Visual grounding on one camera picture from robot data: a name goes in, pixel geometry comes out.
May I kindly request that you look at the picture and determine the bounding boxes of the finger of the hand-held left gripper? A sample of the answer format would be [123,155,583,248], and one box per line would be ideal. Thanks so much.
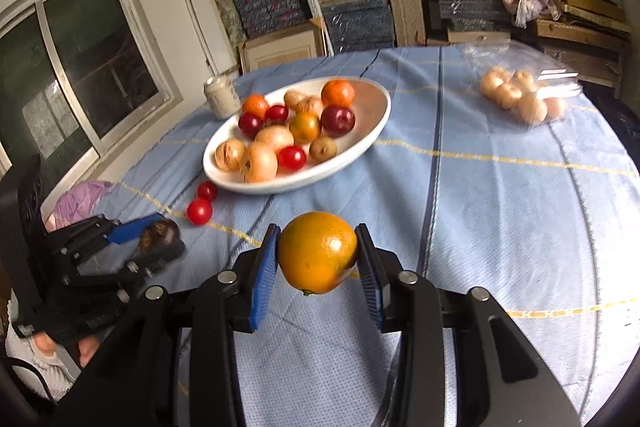
[47,214,168,258]
[60,241,187,290]

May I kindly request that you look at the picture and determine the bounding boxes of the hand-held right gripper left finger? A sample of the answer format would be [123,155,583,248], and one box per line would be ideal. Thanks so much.
[55,223,283,427]

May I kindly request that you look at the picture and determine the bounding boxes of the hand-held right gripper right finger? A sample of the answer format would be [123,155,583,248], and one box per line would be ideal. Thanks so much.
[354,223,583,427]

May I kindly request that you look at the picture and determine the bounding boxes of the green-tinged orange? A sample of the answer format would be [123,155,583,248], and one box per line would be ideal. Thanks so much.
[277,211,359,297]

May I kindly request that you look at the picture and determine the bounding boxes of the small brown longan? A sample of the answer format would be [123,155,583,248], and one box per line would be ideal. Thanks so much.
[309,136,339,164]

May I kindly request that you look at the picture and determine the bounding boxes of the pale yellow apple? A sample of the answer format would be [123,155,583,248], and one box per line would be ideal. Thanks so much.
[255,125,295,154]

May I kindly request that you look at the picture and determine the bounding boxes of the yellow-green tomato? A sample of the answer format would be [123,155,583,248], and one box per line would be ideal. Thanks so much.
[289,112,322,144]

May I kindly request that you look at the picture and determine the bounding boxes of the large dark red plum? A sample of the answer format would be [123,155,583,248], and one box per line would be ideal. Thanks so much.
[320,105,356,138]

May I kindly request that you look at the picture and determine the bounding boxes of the white oval plate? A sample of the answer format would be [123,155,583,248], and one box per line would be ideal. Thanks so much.
[202,77,392,194]

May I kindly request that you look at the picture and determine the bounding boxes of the small orange mandarin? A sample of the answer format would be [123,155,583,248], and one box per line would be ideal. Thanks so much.
[241,94,271,118]

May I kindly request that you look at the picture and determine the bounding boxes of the large orange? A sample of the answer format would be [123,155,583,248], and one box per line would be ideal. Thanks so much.
[320,79,356,108]

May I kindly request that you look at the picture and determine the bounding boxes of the person's left forearm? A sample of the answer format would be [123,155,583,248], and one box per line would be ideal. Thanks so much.
[5,297,83,403]

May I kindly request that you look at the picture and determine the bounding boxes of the person's left hand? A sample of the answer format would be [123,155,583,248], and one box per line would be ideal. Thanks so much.
[30,331,103,368]

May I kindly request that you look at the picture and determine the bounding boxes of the purple blanket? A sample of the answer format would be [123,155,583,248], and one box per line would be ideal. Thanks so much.
[45,181,118,228]

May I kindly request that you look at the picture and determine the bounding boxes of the blue plaid tablecloth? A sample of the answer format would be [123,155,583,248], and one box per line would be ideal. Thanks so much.
[92,44,640,427]

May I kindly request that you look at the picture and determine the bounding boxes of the sliding glass window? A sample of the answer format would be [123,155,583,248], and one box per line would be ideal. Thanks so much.
[0,0,183,188]

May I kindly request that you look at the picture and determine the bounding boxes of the white drink can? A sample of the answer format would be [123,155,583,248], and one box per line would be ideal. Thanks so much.
[203,76,242,121]

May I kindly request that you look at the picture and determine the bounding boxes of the beige framed picture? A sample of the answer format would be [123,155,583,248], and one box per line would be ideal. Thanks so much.
[237,19,331,75]

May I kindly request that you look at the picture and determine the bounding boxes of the white leaning board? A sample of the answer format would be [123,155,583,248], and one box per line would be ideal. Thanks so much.
[178,0,236,80]

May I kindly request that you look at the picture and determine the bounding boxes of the pile of pale longans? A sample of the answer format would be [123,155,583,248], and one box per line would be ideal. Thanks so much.
[479,68,566,126]

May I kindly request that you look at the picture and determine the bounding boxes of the green marble slab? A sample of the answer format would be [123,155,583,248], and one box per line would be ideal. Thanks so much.
[202,0,241,52]

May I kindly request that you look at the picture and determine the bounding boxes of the stack of dark blue boxes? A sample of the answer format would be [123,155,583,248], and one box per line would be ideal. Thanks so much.
[316,0,398,54]

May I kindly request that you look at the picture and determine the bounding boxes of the stack of blue floral boxes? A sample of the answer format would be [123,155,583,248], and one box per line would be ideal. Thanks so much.
[227,0,308,40]

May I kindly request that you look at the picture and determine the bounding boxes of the upright tan woven box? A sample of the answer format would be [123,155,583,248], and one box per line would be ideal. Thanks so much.
[387,0,427,48]

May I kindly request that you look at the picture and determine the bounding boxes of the clear plastic clamshell box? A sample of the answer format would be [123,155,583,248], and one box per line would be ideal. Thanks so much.
[460,44,583,128]

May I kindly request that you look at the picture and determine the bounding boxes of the stack of dark grey boxes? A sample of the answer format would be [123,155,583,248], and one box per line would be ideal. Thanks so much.
[425,0,513,46]

